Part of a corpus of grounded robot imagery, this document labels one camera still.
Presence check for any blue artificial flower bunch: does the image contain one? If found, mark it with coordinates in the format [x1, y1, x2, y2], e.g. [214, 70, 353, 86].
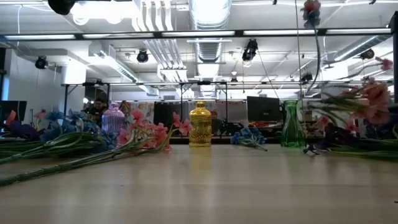
[0, 119, 120, 166]
[0, 108, 102, 158]
[230, 126, 268, 152]

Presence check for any black partition panel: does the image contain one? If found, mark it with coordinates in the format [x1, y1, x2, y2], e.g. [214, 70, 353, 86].
[153, 101, 188, 136]

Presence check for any floral patterned curtain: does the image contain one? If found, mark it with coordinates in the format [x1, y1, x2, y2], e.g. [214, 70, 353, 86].
[121, 101, 155, 125]

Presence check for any orange sheet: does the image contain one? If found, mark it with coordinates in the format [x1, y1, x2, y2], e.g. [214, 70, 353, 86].
[5, 109, 17, 126]

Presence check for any black rig post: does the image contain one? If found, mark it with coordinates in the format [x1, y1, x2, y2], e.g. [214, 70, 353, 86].
[389, 11, 398, 104]

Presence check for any purple artificial flower bunch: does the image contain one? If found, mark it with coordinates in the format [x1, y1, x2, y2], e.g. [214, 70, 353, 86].
[303, 123, 398, 163]
[362, 119, 398, 147]
[3, 120, 44, 142]

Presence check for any pink ribbed glass vase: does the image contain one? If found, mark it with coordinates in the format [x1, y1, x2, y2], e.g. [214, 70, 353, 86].
[101, 101, 126, 135]

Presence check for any black crossbar with light strips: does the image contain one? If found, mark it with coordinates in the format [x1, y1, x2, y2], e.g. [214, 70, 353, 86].
[0, 27, 393, 41]

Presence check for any yellow textured glass vase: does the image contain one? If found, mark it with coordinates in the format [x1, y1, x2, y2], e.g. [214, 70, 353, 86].
[188, 100, 213, 148]

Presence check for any black computer monitor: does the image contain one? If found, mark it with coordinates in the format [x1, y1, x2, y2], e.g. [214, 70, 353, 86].
[246, 95, 282, 123]
[0, 100, 28, 123]

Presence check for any person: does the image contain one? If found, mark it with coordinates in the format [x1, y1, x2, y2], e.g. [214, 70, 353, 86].
[81, 97, 109, 128]

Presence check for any green glass vase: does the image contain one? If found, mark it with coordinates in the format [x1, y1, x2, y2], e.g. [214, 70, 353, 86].
[280, 99, 307, 149]

